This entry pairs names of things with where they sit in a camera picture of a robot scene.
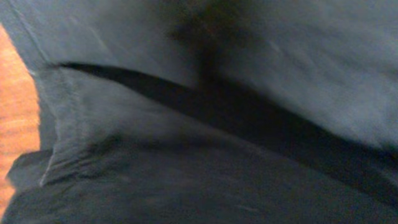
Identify navy blue shorts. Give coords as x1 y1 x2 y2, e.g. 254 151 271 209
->
1 1 397 224

